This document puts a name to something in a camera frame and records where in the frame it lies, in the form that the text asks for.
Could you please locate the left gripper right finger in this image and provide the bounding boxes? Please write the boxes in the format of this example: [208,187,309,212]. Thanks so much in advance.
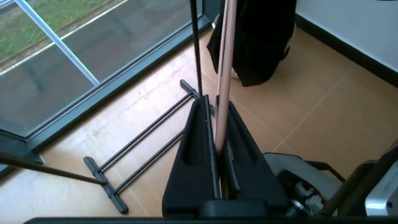
[221,100,289,218]

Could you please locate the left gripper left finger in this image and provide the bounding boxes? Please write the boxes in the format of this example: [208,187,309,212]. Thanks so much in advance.
[161,95,222,218]

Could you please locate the pink clothes hanger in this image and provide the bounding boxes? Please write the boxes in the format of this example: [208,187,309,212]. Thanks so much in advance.
[213,0,238,156]

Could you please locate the black shorts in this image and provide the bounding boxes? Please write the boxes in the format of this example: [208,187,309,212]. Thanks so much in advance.
[206,0,298,87]

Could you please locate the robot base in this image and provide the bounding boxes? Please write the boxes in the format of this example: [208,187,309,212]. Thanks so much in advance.
[263,138,398,218]

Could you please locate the black clothes rack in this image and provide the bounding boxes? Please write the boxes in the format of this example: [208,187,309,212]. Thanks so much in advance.
[0,0,216,215]

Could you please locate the window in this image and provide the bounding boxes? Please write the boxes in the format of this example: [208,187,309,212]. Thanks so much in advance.
[0,0,223,180]

